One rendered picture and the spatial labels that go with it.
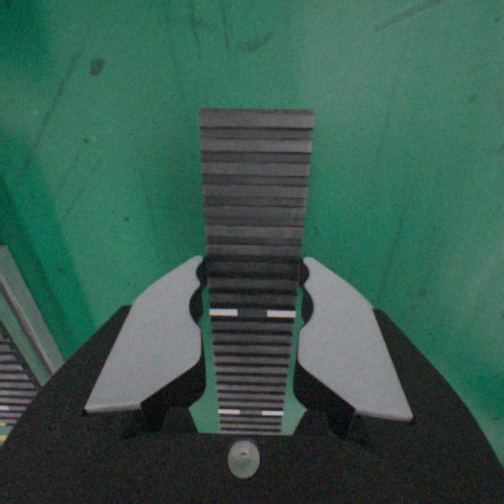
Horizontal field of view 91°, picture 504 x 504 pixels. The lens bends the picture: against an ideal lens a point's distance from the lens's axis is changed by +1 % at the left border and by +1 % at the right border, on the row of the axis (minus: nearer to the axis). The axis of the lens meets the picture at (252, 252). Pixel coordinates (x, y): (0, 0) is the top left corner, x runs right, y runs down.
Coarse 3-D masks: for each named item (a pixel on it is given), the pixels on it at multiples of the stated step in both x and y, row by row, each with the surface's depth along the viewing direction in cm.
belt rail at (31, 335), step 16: (0, 256) 16; (0, 272) 17; (16, 272) 18; (0, 288) 17; (16, 288) 18; (0, 304) 16; (16, 304) 18; (32, 304) 19; (16, 320) 18; (32, 320) 19; (16, 336) 18; (32, 336) 20; (48, 336) 20; (32, 352) 19; (48, 352) 20; (32, 368) 19; (48, 368) 21
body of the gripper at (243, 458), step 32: (320, 416) 6; (128, 448) 5; (160, 448) 5; (192, 448) 5; (224, 448) 5; (256, 448) 5; (288, 448) 5; (320, 448) 5; (352, 448) 5; (64, 480) 4; (96, 480) 4; (128, 480) 4; (160, 480) 4; (192, 480) 4; (224, 480) 4; (256, 480) 4; (288, 480) 4; (320, 480) 4; (352, 480) 4; (384, 480) 4; (416, 480) 4
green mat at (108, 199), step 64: (0, 0) 11; (64, 0) 11; (128, 0) 11; (192, 0) 11; (256, 0) 11; (320, 0) 11; (384, 0) 11; (448, 0) 11; (0, 64) 12; (64, 64) 12; (128, 64) 12; (192, 64) 12; (256, 64) 12; (320, 64) 12; (384, 64) 12; (448, 64) 12; (0, 128) 14; (64, 128) 13; (128, 128) 13; (192, 128) 13; (320, 128) 13; (384, 128) 13; (448, 128) 13; (0, 192) 15; (64, 192) 15; (128, 192) 15; (192, 192) 15; (320, 192) 15; (384, 192) 15; (448, 192) 15; (64, 256) 17; (128, 256) 17; (192, 256) 17; (320, 256) 17; (384, 256) 17; (448, 256) 16; (64, 320) 20; (448, 320) 19
